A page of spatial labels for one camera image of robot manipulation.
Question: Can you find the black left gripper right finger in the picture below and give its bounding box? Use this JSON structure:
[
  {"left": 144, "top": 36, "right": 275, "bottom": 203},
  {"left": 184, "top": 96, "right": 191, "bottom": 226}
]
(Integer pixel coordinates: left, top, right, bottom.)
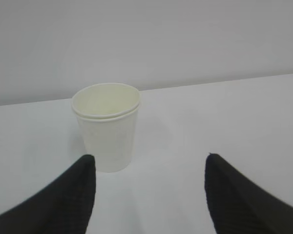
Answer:
[{"left": 204, "top": 154, "right": 293, "bottom": 234}]

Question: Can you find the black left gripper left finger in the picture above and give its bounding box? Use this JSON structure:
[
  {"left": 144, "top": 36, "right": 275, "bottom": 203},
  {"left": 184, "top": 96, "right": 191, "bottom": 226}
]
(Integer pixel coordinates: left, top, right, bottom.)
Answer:
[{"left": 0, "top": 155, "right": 96, "bottom": 234}]

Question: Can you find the white paper cup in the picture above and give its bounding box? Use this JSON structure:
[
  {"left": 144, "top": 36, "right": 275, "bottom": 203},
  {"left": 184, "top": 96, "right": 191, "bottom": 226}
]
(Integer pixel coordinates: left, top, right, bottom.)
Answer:
[{"left": 71, "top": 83, "right": 141, "bottom": 173}]

